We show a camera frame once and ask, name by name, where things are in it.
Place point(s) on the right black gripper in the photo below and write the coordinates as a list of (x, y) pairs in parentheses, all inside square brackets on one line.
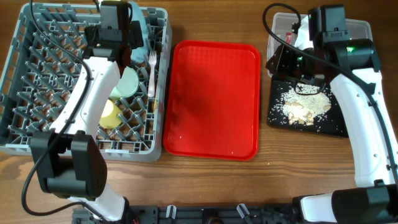
[(280, 58)]

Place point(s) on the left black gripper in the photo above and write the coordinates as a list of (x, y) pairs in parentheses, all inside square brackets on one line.
[(135, 37)]

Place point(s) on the large light blue plate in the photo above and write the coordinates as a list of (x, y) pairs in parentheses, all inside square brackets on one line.
[(138, 54)]

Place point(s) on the white plastic fork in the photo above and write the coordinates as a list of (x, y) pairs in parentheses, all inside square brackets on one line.
[(152, 63)]

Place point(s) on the mint green bowl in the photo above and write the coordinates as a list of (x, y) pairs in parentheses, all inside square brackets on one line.
[(127, 85)]

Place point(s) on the yellow plastic cup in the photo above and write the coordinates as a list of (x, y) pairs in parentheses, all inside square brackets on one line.
[(109, 118)]

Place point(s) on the red snack wrapper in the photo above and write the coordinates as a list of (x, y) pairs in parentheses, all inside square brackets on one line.
[(288, 37)]

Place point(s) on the wooden chopstick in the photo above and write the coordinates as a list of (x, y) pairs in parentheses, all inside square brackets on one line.
[(155, 105)]

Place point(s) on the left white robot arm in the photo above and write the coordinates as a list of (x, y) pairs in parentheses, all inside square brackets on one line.
[(67, 160)]

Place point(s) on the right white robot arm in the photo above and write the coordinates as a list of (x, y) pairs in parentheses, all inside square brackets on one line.
[(352, 70)]

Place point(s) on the clear plastic waste bin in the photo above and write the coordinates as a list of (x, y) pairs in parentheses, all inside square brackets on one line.
[(282, 23)]

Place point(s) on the black food waste tray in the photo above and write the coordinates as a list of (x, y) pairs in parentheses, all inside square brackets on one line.
[(331, 124)]

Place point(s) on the rice and peanut waste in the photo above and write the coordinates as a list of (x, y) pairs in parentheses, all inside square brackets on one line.
[(301, 106)]

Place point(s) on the grey plastic dishwasher rack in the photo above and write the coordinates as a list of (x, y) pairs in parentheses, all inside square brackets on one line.
[(39, 74)]

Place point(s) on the red plastic tray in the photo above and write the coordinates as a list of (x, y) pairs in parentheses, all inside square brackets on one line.
[(214, 101)]

